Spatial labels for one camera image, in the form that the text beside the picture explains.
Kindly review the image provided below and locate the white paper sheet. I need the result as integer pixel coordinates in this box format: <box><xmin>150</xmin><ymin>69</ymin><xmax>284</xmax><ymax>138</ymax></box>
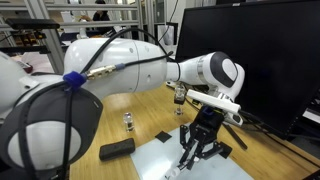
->
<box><xmin>131</xmin><ymin>128</ymin><xmax>253</xmax><ymax>180</ymax></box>

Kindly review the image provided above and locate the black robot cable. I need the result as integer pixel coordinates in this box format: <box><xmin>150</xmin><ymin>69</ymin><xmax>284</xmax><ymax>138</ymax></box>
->
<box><xmin>18</xmin><ymin>27</ymin><xmax>320</xmax><ymax>180</ymax></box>

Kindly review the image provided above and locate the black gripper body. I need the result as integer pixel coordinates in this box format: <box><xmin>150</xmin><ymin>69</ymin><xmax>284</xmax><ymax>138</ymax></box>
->
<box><xmin>189</xmin><ymin>106</ymin><xmax>224</xmax><ymax>144</ymax></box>

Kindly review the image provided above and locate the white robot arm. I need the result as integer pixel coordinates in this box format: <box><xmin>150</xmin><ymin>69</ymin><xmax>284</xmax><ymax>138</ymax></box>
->
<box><xmin>0</xmin><ymin>38</ymin><xmax>245</xmax><ymax>180</ymax></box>

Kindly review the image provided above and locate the aluminium frame post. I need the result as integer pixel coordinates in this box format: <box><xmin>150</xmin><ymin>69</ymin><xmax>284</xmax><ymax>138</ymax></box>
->
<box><xmin>24</xmin><ymin>0</ymin><xmax>64</xmax><ymax>74</ymax></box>

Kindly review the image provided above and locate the large black monitor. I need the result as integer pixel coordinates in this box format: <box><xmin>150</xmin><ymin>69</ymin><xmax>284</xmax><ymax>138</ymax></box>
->
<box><xmin>176</xmin><ymin>0</ymin><xmax>320</xmax><ymax>139</ymax></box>

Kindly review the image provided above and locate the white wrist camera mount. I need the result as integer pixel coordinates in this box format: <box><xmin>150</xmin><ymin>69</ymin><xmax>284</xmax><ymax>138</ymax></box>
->
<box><xmin>187</xmin><ymin>89</ymin><xmax>241</xmax><ymax>115</ymax></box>

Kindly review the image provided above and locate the black tape square right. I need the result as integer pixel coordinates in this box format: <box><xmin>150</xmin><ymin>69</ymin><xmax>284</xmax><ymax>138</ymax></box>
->
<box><xmin>218</xmin><ymin>142</ymin><xmax>232</xmax><ymax>158</ymax></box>

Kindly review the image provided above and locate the black eraser block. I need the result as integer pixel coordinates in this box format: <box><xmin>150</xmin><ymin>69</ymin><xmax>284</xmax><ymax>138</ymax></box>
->
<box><xmin>99</xmin><ymin>138</ymin><xmax>135</xmax><ymax>161</ymax></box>

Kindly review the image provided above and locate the black tape square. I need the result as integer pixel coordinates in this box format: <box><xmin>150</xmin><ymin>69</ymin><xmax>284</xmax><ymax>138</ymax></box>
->
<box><xmin>156</xmin><ymin>131</ymin><xmax>171</xmax><ymax>143</ymax></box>
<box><xmin>218</xmin><ymin>142</ymin><xmax>232</xmax><ymax>158</ymax></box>

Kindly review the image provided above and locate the black tape square left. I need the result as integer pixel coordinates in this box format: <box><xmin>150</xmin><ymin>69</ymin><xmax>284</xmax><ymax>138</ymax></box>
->
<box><xmin>156</xmin><ymin>131</ymin><xmax>171</xmax><ymax>143</ymax></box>

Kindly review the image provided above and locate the black white marker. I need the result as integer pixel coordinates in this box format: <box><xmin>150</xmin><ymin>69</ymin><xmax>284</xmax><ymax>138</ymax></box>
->
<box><xmin>164</xmin><ymin>157</ymin><xmax>199</xmax><ymax>180</ymax></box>

